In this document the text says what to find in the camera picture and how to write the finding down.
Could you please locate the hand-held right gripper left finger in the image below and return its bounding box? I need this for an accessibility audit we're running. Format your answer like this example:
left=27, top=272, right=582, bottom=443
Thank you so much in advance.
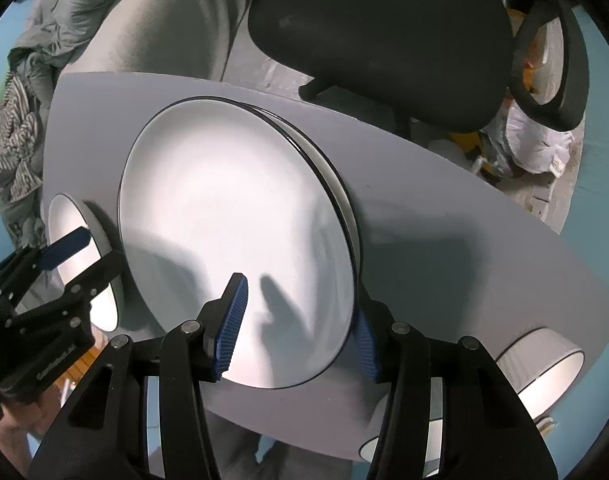
left=27, top=272, right=250, bottom=480

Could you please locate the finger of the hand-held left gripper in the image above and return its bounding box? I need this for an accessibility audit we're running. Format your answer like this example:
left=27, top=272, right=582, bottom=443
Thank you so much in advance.
left=14, top=249, right=128, bottom=331
left=0, top=227, right=91, bottom=306

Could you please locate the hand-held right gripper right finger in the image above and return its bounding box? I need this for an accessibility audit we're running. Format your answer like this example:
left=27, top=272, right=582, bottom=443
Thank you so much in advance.
left=352, top=297, right=560, bottom=480

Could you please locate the stack of small white plates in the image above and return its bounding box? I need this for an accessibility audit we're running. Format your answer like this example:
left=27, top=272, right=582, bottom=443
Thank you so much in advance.
left=47, top=194, right=121, bottom=332

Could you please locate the white plate black rim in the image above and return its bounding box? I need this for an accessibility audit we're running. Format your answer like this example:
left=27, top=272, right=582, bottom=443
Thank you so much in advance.
left=237, top=101, right=364, bottom=273
left=117, top=99, right=358, bottom=391

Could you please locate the person's left forearm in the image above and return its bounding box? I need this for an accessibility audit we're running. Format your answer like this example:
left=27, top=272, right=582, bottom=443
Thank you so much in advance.
left=0, top=390, right=50, bottom=466

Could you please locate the grey striped cloth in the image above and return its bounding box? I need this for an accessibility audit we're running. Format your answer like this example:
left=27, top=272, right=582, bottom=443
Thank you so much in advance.
left=0, top=75, right=50, bottom=201

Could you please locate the light grey mattress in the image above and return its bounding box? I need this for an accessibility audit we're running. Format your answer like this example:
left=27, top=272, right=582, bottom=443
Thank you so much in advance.
left=79, top=0, right=255, bottom=81

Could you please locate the grey duvet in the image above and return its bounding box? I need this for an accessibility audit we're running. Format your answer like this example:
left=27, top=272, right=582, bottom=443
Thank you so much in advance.
left=14, top=0, right=195, bottom=76

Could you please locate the white plastic bag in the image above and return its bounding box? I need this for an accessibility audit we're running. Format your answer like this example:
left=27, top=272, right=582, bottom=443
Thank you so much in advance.
left=489, top=102, right=573, bottom=176

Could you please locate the black office chair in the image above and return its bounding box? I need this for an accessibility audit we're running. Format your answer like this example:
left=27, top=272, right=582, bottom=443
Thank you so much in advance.
left=187, top=0, right=593, bottom=133

